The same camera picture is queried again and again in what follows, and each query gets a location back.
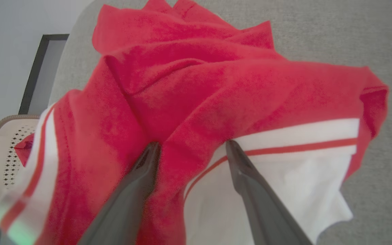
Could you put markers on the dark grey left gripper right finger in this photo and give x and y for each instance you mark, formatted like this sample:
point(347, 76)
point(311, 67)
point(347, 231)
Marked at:
point(264, 211)

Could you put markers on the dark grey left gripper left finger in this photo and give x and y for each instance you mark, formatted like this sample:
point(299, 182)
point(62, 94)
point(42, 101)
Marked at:
point(124, 211)

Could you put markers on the red and white garment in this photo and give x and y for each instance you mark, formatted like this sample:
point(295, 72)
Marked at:
point(189, 88)

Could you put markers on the beige perforated laundry basket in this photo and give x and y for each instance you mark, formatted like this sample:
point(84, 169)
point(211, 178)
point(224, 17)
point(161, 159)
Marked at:
point(2, 136)

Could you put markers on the grey fabric sofa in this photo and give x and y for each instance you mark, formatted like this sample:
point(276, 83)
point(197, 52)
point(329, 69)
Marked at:
point(318, 30)

